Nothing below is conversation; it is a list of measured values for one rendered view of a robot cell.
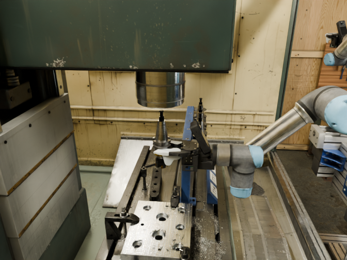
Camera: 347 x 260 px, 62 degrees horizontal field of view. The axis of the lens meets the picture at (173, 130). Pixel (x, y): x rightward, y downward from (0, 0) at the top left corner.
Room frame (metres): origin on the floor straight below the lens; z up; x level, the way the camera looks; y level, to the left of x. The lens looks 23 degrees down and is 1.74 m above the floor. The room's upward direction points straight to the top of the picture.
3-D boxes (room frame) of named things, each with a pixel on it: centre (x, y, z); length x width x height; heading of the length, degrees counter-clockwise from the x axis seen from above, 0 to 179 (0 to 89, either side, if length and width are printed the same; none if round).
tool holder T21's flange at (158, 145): (0.90, 0.04, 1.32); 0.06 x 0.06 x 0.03
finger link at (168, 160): (0.86, 0.02, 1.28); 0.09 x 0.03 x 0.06; 98
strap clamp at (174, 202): (1.03, -0.01, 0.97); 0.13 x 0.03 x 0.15; 175
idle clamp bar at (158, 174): (1.20, 0.09, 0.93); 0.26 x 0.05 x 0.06; 0
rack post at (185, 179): (1.12, -0.06, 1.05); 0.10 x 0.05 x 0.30; 85
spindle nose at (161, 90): (0.90, 0.04, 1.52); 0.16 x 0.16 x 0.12
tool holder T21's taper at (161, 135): (0.90, 0.04, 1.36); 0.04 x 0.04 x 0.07
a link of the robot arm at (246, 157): (0.87, -0.24, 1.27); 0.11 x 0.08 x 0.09; 85
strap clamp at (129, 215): (0.89, 0.20, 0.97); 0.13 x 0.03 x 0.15; 85
